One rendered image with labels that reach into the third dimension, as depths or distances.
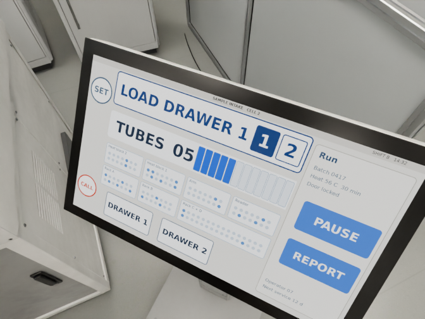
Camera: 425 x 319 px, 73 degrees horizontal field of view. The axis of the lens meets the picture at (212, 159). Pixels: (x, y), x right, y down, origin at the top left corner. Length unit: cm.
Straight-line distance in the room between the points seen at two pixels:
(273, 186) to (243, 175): 4
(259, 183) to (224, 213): 7
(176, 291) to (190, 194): 104
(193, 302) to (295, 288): 100
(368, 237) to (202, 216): 23
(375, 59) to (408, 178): 71
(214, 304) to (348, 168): 113
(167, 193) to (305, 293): 25
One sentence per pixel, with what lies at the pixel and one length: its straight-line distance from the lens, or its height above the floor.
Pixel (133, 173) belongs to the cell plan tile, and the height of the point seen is 106.
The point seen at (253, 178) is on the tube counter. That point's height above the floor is 111.
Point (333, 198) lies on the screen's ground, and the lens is 40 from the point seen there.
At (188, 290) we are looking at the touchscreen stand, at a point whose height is 4.
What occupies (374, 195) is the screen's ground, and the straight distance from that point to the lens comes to 40.
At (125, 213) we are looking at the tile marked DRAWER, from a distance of 52.
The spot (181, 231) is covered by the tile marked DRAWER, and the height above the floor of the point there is 102.
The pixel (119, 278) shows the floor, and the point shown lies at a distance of 155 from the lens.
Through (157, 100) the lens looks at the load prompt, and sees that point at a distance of 43.
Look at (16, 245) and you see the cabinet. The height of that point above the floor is 76.
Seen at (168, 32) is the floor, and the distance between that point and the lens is 273.
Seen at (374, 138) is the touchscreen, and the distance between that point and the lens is 39.
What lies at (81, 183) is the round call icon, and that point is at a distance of 56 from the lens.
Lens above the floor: 146
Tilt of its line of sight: 57 degrees down
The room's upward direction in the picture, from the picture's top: straight up
